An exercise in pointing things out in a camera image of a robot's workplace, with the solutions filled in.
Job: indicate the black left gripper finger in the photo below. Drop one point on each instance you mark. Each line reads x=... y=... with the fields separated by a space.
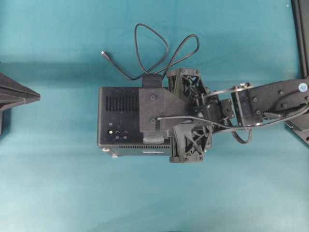
x=12 y=90
x=8 y=104

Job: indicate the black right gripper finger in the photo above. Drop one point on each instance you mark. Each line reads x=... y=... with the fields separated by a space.
x=153 y=137
x=151 y=81

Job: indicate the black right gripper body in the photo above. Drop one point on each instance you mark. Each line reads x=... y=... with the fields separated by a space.
x=193 y=137

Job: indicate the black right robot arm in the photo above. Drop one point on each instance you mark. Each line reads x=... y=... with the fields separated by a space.
x=257 y=107

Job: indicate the black mini PC box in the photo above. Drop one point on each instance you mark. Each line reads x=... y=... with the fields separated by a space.
x=119 y=127

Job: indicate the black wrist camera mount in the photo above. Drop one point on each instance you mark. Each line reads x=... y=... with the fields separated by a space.
x=159 y=102

